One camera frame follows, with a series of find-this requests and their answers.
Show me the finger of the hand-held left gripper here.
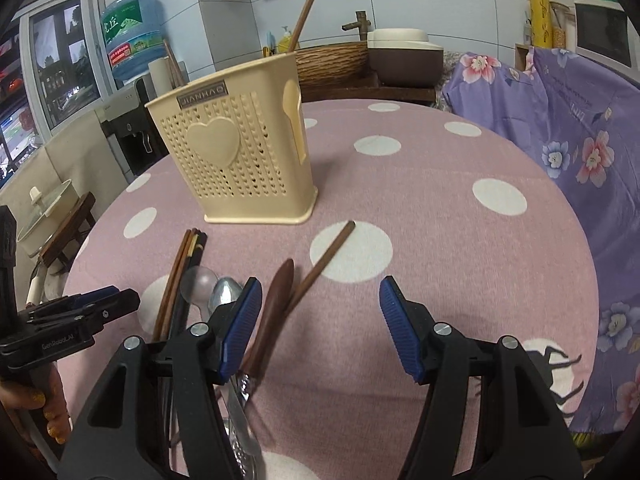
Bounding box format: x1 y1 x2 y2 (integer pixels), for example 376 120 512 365
27 289 141 333
27 286 121 313

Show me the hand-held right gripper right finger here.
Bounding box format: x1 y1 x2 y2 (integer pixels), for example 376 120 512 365
378 275 586 480

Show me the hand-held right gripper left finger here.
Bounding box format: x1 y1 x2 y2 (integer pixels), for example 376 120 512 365
57 276 263 480

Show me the metal spoon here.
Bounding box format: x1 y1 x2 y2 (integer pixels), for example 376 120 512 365
207 276 246 317

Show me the brown wooden spoon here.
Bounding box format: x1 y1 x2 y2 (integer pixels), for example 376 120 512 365
242 258 296 378

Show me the brown wooden chopstick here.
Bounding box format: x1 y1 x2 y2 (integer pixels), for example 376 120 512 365
287 0 327 54
151 228 193 342
285 220 357 313
157 228 199 342

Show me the clear plastic spoon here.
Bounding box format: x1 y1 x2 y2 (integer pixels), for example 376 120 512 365
181 266 219 317

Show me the black chopstick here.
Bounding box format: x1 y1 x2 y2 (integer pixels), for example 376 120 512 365
167 231 208 338

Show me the silver metal cutlery piece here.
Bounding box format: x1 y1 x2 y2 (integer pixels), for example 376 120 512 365
222 370 267 480

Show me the beige plastic utensil holder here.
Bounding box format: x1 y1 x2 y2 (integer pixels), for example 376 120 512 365
145 52 319 226

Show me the person's left hand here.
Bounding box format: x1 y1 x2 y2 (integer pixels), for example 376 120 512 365
0 360 68 443

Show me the wooden stool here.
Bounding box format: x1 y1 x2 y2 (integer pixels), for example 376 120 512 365
37 192 98 275

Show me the white pot with lid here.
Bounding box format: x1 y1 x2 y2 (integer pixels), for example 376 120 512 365
15 180 82 257

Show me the pink polka-dot tablecloth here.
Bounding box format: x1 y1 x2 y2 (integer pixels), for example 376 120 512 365
60 99 601 480

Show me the water dispenser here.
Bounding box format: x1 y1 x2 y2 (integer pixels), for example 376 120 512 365
97 77 171 178

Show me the white paper roll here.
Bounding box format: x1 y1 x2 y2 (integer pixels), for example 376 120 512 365
148 57 187 92

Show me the window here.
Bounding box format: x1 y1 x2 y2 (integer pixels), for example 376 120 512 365
20 0 114 133

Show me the blue water bottle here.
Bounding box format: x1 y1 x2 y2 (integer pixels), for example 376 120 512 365
101 0 166 83

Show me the purple floral cloth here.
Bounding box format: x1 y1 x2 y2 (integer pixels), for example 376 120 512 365
442 47 640 436

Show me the woven basket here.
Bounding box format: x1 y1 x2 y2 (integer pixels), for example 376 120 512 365
295 41 371 86

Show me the brass faucet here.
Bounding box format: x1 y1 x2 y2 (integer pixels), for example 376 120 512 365
341 10 372 43

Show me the yellow roll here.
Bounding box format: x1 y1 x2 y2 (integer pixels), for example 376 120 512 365
525 0 554 49

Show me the white microwave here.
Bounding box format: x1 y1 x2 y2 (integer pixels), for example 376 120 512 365
572 0 636 72

